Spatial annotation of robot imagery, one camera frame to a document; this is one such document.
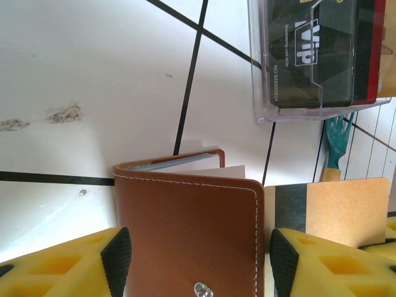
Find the red card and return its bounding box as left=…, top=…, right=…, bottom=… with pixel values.
left=351, top=0, right=389, bottom=103

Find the gold card with black stripe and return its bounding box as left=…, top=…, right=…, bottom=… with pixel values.
left=264, top=177, right=390, bottom=248

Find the brown leather card holder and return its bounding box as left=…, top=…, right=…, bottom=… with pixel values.
left=113, top=148, right=266, bottom=297

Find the clear acrylic card box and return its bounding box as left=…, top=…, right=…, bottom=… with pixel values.
left=246, top=0, right=396, bottom=125

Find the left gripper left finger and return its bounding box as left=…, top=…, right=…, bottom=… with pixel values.
left=0, top=226, right=132, bottom=297

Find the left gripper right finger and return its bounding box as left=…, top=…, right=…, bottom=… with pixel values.
left=270, top=228, right=396, bottom=297

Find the black VIP card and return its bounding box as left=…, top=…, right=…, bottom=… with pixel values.
left=268, top=0, right=362, bottom=108

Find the teal garden rake wooden handle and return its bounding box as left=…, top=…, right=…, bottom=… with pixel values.
left=319, top=111, right=356, bottom=182

